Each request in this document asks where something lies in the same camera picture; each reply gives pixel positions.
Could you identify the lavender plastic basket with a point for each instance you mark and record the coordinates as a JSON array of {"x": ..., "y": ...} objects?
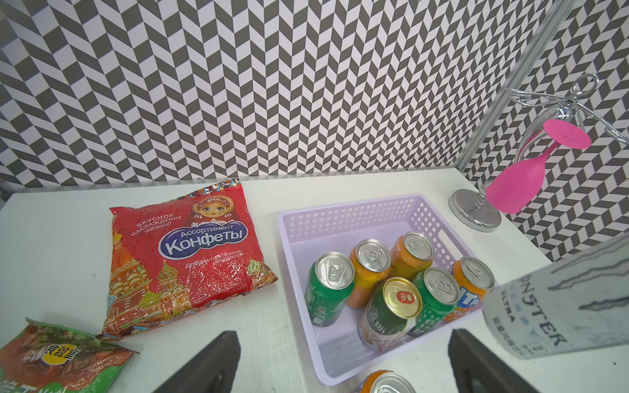
[{"x": 337, "y": 352}]

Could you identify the white Monster can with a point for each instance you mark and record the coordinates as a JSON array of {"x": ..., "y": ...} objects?
[{"x": 579, "y": 303}]

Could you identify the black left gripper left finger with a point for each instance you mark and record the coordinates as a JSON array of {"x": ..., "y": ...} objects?
[{"x": 213, "y": 369}]

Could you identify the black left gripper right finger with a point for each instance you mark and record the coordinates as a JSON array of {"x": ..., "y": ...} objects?
[{"x": 477, "y": 369}]

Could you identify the green snack bag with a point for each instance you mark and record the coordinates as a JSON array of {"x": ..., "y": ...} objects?
[{"x": 52, "y": 358}]

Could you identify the green soda can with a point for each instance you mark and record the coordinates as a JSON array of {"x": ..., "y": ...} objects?
[{"x": 331, "y": 281}]

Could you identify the chrome glass holder stand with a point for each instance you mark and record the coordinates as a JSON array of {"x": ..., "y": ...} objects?
[{"x": 472, "y": 208}]

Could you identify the red candy bag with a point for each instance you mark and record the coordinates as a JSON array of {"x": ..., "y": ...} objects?
[{"x": 179, "y": 257}]

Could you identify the orange Fanta can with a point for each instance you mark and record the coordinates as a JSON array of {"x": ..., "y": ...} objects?
[{"x": 475, "y": 279}]

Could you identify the gold top green can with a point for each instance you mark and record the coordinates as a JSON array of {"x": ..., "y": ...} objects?
[{"x": 390, "y": 313}]

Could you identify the green can front middle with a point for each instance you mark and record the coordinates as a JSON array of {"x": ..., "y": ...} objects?
[{"x": 440, "y": 293}]

